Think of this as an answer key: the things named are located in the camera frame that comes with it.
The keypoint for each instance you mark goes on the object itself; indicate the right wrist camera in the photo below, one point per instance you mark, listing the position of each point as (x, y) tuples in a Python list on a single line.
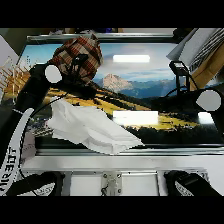
[(178, 66)]

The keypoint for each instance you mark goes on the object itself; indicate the wooden clothes hanger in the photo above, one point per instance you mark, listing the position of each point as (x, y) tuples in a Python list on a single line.
[(11, 78)]

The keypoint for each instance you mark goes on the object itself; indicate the white garment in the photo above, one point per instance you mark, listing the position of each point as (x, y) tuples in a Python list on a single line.
[(90, 128)]

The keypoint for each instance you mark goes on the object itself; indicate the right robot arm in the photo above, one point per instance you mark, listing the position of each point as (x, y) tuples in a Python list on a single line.
[(191, 101)]

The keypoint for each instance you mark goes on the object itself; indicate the tan garment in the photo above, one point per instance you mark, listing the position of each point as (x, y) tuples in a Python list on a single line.
[(208, 71)]

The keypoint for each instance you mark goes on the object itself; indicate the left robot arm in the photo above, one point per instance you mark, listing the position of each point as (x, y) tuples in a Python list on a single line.
[(31, 90)]

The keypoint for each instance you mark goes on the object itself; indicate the checked shirt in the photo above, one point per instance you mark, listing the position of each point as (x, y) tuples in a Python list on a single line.
[(83, 50)]

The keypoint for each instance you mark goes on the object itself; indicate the pale grey garment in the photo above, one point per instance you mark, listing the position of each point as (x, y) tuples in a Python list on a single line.
[(196, 43)]

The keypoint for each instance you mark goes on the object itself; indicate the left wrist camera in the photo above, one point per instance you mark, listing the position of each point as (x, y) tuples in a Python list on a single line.
[(78, 61)]

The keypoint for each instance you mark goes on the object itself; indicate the striped garment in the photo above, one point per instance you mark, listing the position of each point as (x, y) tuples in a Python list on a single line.
[(210, 46)]

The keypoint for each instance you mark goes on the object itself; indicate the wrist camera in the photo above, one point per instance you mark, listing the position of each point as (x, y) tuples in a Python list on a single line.
[(178, 66), (78, 61)]

